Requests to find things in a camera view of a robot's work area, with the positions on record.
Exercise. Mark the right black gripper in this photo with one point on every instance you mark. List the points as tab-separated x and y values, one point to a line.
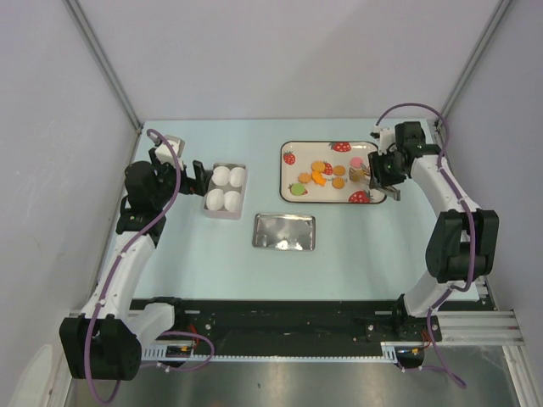
377	178

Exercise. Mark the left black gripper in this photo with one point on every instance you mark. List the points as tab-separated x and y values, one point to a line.
198	186

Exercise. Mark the metal tongs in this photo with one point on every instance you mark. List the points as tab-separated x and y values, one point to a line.
354	176

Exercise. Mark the orange sandwich cookie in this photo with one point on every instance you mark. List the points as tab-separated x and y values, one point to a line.
364	176

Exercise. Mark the brown round cookie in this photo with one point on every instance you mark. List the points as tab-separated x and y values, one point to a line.
338	170
338	183

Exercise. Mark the yellow round waffle cookie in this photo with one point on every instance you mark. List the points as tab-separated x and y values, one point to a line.
318	166

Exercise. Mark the green round cookie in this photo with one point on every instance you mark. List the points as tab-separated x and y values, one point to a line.
297	189

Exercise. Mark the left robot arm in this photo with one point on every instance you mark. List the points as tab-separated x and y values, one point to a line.
103	341

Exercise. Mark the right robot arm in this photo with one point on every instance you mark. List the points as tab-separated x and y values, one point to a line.
463	242

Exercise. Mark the white paper cup far left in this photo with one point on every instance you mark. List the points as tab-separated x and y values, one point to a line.
221	176

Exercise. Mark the white paper cup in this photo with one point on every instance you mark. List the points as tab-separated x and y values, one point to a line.
232	200
237	177
221	176
215	200

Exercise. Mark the white paper cup near left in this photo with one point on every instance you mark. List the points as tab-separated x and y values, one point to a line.
215	200

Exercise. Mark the pink round cookie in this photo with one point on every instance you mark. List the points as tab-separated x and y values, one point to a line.
356	162

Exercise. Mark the white paper cup far right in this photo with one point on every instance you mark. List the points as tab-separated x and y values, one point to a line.
237	177

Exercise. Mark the white rectangular tin box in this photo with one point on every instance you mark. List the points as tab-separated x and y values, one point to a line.
224	214

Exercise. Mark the white paper cup near right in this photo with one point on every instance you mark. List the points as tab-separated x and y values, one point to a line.
232	200

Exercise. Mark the orange fish cookie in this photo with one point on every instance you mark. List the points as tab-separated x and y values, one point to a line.
319	178

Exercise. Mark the strawberry print tray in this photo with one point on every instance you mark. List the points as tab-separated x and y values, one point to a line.
297	157

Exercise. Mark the orange flower cookie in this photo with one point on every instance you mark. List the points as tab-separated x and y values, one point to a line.
304	178

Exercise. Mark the silver tin lid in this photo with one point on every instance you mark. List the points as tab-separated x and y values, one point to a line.
284	232

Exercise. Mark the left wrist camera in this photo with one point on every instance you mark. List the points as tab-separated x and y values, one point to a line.
171	154

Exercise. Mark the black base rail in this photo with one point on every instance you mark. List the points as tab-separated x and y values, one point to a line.
297	328

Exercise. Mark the white cable duct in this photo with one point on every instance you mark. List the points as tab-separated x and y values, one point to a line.
173	353

